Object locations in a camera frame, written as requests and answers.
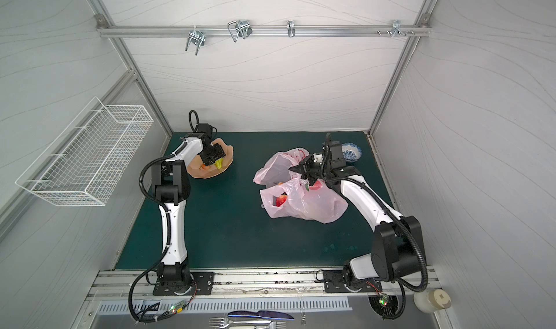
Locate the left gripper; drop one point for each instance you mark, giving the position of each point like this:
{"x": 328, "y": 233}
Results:
{"x": 219, "y": 152}

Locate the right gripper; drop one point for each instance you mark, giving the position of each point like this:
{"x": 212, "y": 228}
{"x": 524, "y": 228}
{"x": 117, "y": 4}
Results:
{"x": 308, "y": 172}

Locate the pink printed plastic bag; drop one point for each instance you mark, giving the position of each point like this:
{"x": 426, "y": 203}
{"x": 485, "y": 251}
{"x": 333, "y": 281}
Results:
{"x": 318, "y": 202}

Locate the pink dragon fruit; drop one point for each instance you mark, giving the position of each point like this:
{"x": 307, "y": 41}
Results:
{"x": 281, "y": 200}

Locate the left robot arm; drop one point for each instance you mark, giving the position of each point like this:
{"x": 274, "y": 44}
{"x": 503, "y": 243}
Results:
{"x": 165, "y": 181}

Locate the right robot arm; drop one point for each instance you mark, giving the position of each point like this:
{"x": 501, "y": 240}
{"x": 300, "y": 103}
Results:
{"x": 398, "y": 253}

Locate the pink wavy fruit plate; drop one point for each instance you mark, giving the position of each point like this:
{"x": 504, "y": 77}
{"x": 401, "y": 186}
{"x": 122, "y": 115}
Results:
{"x": 194, "y": 170}

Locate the blue white ceramic bowl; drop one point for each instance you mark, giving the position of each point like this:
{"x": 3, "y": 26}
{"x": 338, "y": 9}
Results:
{"x": 351, "y": 152}

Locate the metal hook clamp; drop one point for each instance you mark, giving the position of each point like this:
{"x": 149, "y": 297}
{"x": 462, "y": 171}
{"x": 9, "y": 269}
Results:
{"x": 239, "y": 29}
{"x": 290, "y": 28}
{"x": 196, "y": 39}
{"x": 396, "y": 30}

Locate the dark blue knife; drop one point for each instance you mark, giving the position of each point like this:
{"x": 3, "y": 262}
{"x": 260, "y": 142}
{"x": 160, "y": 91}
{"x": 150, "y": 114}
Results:
{"x": 262, "y": 314}

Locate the silver fork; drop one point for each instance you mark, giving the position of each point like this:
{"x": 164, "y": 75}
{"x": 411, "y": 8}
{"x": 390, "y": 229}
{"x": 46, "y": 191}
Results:
{"x": 226, "y": 322}

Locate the white cylindrical bottle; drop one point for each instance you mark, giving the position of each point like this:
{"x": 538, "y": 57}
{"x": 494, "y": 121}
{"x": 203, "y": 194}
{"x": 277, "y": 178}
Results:
{"x": 432, "y": 300}

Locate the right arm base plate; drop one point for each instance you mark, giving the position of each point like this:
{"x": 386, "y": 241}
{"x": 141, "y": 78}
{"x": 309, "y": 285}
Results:
{"x": 344, "y": 282}

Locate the white wire basket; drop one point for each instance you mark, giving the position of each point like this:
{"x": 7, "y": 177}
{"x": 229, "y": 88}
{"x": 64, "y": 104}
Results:
{"x": 83, "y": 165}

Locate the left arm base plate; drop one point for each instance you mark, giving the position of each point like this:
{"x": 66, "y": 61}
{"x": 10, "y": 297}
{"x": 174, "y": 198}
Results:
{"x": 199, "y": 283}

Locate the aluminium cross rail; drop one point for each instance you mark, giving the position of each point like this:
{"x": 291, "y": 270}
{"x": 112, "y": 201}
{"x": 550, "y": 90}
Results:
{"x": 259, "y": 31}

